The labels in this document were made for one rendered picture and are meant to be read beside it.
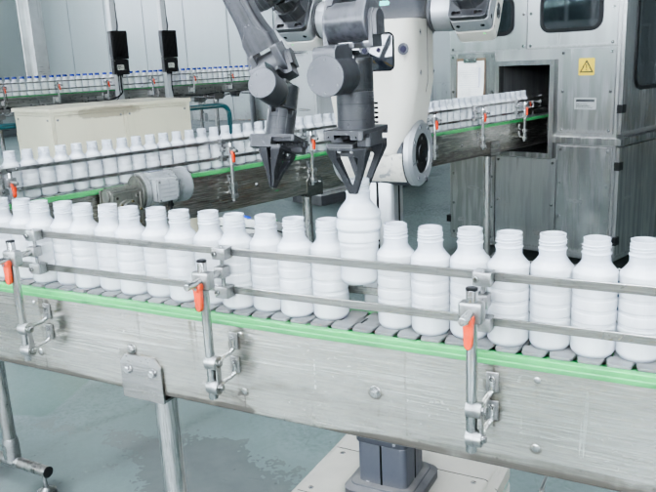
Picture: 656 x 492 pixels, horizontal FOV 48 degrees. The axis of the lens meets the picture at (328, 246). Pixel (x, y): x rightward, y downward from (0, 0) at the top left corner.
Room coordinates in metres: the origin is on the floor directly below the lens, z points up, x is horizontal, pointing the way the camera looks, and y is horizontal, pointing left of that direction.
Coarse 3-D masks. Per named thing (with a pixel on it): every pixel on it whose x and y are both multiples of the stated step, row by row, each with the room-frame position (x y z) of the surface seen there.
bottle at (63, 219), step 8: (64, 200) 1.46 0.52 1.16; (56, 208) 1.43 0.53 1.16; (64, 208) 1.43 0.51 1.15; (56, 216) 1.43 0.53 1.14; (64, 216) 1.43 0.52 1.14; (56, 224) 1.42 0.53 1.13; (64, 224) 1.42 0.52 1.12; (56, 240) 1.42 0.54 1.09; (64, 240) 1.41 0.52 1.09; (56, 248) 1.42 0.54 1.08; (64, 248) 1.41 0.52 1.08; (56, 256) 1.42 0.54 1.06; (64, 256) 1.41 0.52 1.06; (56, 264) 1.42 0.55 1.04; (64, 264) 1.41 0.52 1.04; (72, 264) 1.42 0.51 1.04; (64, 272) 1.41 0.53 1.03; (64, 280) 1.41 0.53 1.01; (72, 280) 1.42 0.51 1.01
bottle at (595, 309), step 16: (592, 240) 0.95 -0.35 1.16; (608, 240) 0.95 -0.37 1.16; (592, 256) 0.95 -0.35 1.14; (608, 256) 0.95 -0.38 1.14; (576, 272) 0.96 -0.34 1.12; (592, 272) 0.94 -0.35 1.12; (608, 272) 0.94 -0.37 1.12; (576, 304) 0.95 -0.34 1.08; (592, 304) 0.94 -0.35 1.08; (608, 304) 0.93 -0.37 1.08; (576, 320) 0.95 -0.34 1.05; (592, 320) 0.94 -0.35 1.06; (608, 320) 0.93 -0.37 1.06; (576, 352) 0.95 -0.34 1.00; (592, 352) 0.93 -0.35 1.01; (608, 352) 0.94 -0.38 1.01
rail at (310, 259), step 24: (96, 240) 1.35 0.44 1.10; (120, 240) 1.32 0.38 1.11; (144, 240) 1.29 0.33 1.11; (24, 264) 1.45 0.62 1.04; (48, 264) 1.42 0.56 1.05; (336, 264) 1.11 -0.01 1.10; (360, 264) 1.09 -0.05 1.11; (384, 264) 1.07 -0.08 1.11; (408, 264) 1.06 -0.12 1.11; (240, 288) 1.20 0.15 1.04; (360, 288) 1.17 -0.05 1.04; (576, 288) 0.94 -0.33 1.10; (600, 288) 0.93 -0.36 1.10; (624, 288) 0.91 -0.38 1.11; (648, 288) 0.90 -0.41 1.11; (408, 312) 1.06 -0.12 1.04; (432, 312) 1.04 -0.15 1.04; (456, 312) 1.02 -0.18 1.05; (576, 336) 0.94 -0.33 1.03; (600, 336) 0.93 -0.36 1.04; (624, 336) 0.91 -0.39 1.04; (648, 336) 0.90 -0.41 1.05
